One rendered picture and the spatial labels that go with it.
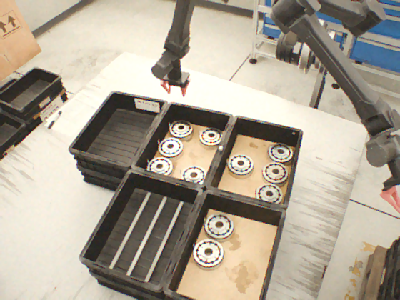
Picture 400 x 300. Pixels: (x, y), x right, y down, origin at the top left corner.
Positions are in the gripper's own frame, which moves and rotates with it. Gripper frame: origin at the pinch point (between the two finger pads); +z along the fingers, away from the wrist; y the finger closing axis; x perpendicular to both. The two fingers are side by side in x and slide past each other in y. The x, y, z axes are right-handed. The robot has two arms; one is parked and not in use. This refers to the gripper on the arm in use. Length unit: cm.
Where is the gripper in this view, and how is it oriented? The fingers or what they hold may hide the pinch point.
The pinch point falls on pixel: (176, 93)
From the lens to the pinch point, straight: 140.4
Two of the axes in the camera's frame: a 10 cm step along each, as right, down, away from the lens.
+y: 9.4, 2.3, -2.6
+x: 3.4, -7.3, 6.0
